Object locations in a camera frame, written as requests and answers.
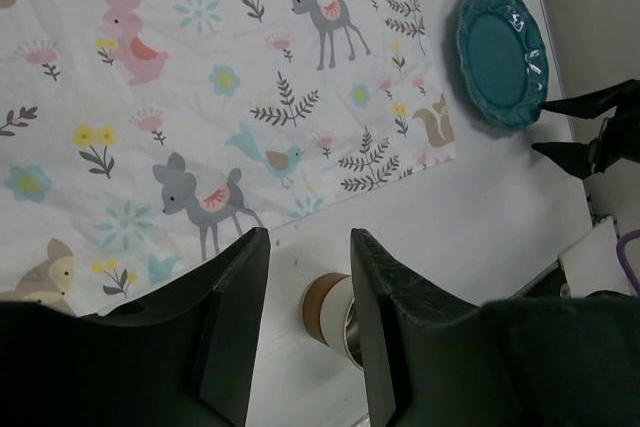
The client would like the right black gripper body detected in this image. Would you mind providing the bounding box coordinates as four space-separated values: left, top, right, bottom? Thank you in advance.
589 105 639 174

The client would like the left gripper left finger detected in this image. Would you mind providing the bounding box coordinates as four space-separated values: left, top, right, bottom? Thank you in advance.
1 227 270 426

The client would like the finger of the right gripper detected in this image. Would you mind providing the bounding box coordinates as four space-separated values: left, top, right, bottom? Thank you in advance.
539 79 639 119
531 142 594 180

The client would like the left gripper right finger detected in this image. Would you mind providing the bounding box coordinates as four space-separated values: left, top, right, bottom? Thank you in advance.
350 229 639 426

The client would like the stainless steel cup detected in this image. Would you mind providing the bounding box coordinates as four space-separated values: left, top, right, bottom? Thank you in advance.
300 272 363 371

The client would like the teal scalloped plate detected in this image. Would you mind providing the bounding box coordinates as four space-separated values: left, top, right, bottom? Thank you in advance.
456 0 550 131

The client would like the floral animal print cloth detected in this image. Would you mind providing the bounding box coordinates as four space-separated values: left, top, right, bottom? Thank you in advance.
1 0 454 316

